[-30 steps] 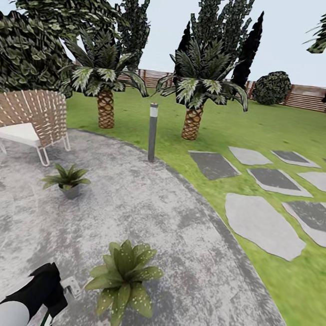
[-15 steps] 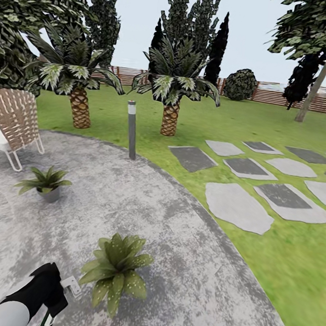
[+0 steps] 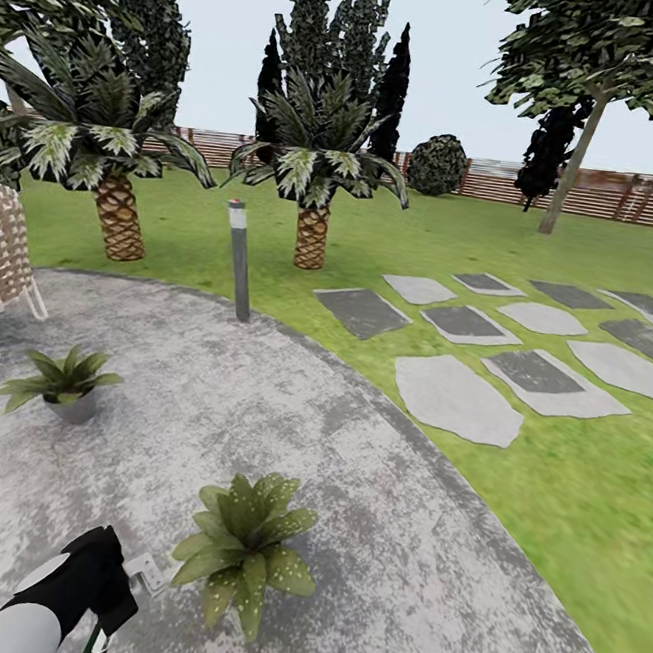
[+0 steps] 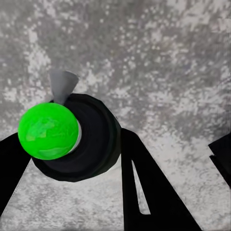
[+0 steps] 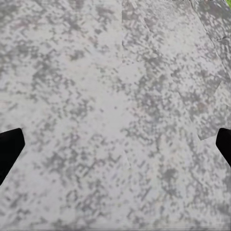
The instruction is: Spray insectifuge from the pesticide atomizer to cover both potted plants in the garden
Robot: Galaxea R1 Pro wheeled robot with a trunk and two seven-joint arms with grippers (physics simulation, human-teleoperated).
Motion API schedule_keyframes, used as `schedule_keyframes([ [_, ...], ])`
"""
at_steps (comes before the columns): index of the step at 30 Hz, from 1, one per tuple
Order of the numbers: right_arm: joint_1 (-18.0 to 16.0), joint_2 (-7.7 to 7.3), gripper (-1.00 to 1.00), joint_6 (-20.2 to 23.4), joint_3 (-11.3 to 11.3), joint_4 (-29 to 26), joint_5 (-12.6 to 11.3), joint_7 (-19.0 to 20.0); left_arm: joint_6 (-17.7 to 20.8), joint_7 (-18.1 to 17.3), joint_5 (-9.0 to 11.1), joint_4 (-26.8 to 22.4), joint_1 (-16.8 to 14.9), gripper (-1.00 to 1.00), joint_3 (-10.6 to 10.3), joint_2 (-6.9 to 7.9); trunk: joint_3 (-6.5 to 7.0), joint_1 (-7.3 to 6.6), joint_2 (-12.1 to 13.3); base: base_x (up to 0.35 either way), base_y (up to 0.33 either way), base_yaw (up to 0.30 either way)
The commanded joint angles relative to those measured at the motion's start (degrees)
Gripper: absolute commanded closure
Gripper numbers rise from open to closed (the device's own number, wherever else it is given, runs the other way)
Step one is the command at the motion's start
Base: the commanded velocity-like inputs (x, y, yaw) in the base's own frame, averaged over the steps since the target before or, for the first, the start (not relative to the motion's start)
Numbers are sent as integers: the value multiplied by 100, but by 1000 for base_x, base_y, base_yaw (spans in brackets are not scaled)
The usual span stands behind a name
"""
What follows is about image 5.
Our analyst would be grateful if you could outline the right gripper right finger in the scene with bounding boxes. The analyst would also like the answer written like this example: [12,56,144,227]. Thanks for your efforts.
[216,128,231,167]

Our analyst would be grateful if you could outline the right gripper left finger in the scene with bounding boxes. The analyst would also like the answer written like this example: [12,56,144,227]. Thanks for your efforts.
[0,128,25,186]

